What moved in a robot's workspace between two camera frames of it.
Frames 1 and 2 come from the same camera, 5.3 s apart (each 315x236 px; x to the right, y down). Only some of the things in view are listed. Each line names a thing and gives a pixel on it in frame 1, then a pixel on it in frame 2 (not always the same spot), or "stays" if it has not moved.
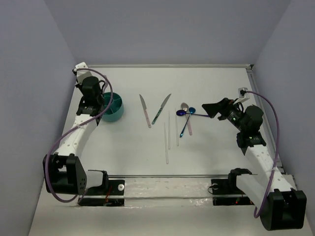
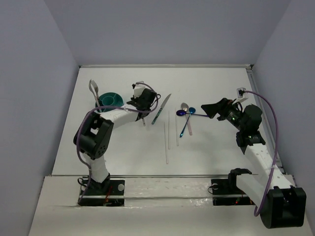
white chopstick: (166, 153) stays
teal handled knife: (163, 104) stays
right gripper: (223, 106) stays
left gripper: (80, 87) → (137, 103)
